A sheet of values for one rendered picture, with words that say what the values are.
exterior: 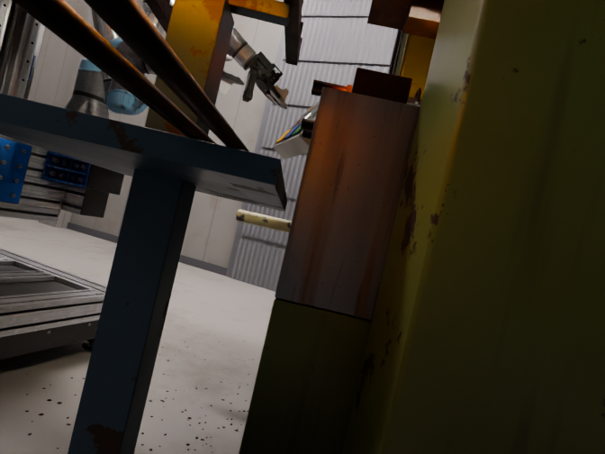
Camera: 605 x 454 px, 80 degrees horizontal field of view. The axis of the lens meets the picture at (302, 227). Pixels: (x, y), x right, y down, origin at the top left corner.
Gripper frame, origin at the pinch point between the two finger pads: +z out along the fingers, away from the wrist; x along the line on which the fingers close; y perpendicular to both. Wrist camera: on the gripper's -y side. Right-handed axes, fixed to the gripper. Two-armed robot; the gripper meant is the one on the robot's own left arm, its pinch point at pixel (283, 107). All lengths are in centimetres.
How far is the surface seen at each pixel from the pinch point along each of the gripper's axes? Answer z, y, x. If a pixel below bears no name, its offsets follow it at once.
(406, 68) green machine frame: 16.4, 24.4, -36.3
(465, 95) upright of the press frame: 9, -21, -96
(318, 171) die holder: 10, -31, -65
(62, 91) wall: -188, -32, 433
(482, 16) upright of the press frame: 4, -12, -96
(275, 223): 26.1, -35.7, -8.1
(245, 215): 16.8, -40.6, -3.2
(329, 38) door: -2, 164, 190
